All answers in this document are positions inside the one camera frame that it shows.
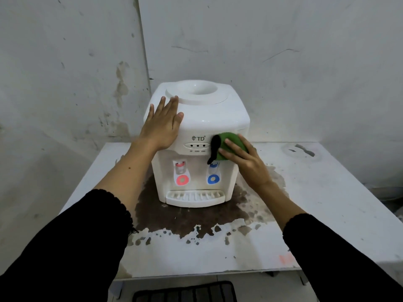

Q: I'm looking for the person's left hand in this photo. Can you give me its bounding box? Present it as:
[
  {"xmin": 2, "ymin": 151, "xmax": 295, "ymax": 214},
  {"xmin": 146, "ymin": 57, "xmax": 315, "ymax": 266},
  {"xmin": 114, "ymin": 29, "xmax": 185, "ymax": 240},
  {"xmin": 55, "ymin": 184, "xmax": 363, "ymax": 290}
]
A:
[{"xmin": 138, "ymin": 96, "xmax": 184, "ymax": 152}]

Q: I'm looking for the person's right hand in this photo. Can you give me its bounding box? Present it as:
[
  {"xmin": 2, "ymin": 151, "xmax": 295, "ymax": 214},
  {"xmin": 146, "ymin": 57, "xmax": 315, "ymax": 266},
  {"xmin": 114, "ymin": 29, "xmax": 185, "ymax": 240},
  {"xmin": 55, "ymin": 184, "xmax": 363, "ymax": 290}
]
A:
[{"xmin": 218, "ymin": 133, "xmax": 273, "ymax": 190}]

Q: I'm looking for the green and black cleaning cloth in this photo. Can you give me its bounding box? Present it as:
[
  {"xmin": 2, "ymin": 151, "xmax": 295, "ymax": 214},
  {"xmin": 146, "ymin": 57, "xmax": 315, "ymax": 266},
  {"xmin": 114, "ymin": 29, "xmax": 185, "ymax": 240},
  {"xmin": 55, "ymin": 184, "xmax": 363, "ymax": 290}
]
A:
[{"xmin": 207, "ymin": 132, "xmax": 249, "ymax": 165}]

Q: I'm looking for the white tabletop water dispenser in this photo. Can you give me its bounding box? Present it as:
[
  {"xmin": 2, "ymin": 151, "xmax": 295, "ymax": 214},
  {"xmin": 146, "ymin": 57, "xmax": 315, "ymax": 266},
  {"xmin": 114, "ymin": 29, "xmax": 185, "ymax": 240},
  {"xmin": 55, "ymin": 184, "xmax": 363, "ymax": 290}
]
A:
[{"xmin": 144, "ymin": 80, "xmax": 251, "ymax": 208}]

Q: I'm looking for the person's right forearm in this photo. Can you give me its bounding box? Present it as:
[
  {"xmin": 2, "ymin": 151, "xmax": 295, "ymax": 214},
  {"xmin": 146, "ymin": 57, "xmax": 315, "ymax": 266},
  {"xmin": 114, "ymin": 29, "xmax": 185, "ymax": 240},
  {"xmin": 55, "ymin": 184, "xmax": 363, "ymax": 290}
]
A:
[{"xmin": 254, "ymin": 180, "xmax": 403, "ymax": 302}]

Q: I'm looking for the person's left forearm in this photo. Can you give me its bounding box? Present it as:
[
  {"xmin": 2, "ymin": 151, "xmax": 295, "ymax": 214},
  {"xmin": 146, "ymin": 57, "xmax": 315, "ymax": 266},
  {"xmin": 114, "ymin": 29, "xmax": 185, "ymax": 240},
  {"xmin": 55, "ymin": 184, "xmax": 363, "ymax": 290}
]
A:
[{"xmin": 0, "ymin": 139, "xmax": 158, "ymax": 302}]

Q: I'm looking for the white dispenser drip tray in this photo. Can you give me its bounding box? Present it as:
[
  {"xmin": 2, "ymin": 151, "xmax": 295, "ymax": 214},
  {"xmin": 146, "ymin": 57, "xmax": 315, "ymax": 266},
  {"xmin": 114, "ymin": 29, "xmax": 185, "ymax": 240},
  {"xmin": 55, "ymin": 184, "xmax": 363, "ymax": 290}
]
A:
[{"xmin": 165, "ymin": 190, "xmax": 226, "ymax": 208}]

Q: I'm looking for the worn white table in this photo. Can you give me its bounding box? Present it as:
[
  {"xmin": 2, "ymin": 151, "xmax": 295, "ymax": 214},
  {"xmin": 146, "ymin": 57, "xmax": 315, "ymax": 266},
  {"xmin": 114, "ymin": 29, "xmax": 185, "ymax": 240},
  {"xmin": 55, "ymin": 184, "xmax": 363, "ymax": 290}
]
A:
[{"xmin": 59, "ymin": 142, "xmax": 403, "ymax": 286}]

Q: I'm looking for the black ribbed floor mat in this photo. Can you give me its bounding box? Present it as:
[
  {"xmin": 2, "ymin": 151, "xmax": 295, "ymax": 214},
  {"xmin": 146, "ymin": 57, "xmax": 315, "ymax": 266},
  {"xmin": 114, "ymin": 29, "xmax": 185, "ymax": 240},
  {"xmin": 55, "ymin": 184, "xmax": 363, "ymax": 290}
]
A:
[{"xmin": 132, "ymin": 281, "xmax": 237, "ymax": 302}]

